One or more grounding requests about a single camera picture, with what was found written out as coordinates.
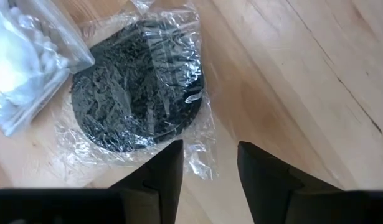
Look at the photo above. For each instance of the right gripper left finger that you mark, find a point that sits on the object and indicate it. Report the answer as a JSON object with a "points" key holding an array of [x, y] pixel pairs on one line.
{"points": [[157, 186]]}

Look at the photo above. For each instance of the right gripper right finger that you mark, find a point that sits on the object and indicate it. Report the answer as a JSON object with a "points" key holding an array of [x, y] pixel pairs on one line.
{"points": [[266, 186]]}

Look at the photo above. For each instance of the black round pad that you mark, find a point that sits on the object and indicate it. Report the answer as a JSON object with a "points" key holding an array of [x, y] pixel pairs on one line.
{"points": [[135, 87]]}

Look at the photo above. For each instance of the bag of white cotton balls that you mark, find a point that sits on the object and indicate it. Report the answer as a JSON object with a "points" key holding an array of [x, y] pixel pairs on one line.
{"points": [[20, 68]]}

